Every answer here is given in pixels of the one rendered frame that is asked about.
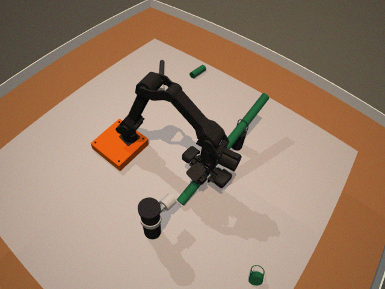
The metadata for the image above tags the grey faceted cup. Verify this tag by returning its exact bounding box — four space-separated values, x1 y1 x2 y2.
140 194 176 229

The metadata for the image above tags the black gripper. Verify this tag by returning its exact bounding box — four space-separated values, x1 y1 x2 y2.
182 146 232 188

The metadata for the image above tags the black vertical post with cap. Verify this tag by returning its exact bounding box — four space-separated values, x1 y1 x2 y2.
138 197 161 240

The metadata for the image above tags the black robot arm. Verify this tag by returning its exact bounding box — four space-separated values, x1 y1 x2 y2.
115 72 242 185

